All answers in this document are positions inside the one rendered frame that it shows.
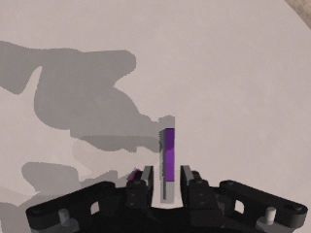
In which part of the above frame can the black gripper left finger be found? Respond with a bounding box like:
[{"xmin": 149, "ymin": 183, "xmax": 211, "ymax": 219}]
[{"xmin": 25, "ymin": 166, "xmax": 154, "ymax": 233}]

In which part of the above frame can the purple rod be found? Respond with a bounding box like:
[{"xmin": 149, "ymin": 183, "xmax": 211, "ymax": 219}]
[{"xmin": 165, "ymin": 128, "xmax": 175, "ymax": 181}]

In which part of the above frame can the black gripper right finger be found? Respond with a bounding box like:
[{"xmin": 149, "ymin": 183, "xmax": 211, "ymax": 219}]
[{"xmin": 180, "ymin": 165, "xmax": 308, "ymax": 233}]

